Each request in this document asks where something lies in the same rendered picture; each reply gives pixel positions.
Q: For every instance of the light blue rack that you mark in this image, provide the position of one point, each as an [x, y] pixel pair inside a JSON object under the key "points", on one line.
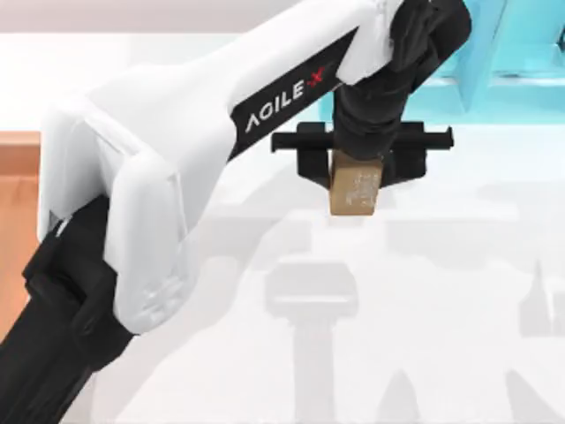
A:
{"points": [[507, 88]]}

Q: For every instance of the salmon shallow box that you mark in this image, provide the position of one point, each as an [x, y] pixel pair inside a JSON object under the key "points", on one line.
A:
{"points": [[17, 221]]}

